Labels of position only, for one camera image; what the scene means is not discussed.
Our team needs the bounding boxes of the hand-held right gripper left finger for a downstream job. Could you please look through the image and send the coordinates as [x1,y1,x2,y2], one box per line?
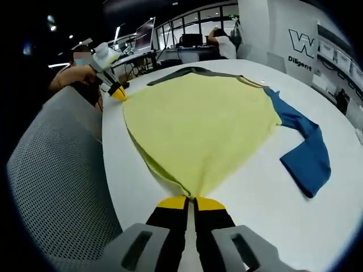
[120,195,190,272]

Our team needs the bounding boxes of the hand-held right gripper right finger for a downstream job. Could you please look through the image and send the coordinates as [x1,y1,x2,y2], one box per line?
[193,196,284,272]

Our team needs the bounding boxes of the yellow blue grey garment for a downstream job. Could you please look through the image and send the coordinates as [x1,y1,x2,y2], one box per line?
[121,66,332,199]

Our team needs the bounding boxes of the large tilted monitor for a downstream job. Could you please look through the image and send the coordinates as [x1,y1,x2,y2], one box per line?
[133,16,156,53]

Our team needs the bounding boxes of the black desk monitor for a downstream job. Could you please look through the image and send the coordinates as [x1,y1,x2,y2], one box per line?
[181,33,204,48]

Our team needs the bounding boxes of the grey mesh chair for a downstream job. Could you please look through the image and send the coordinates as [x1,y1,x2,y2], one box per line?
[7,84,125,269]

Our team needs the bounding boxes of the hanging grey bag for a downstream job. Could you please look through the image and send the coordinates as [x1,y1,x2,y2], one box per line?
[231,21,244,46]

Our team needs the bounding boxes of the grey office chair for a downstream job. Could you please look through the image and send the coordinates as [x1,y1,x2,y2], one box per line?
[266,52,286,73]

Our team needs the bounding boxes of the black backpack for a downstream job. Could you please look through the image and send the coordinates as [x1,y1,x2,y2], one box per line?
[336,89,350,114]

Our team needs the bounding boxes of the grey metal shelving unit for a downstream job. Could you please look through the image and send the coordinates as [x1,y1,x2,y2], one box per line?
[316,22,363,94]

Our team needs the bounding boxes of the thin gripper cable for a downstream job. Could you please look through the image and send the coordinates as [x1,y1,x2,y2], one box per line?
[96,82,104,114]

